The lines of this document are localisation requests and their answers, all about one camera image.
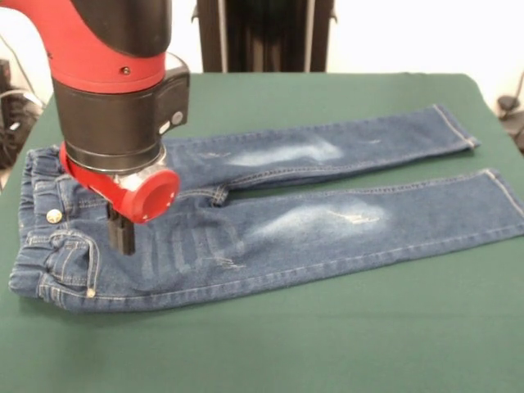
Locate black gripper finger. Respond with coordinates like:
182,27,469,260
106,203,126,253
122,220,137,257

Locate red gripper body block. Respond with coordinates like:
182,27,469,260
59,142,181,225

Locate blue denim jeans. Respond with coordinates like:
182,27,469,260
7,102,524,315

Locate dark green table cloth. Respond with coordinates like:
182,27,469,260
0,72,524,393

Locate black round stand base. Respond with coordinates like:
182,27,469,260
496,69,524,155

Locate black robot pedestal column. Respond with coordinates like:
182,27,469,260
190,0,339,74

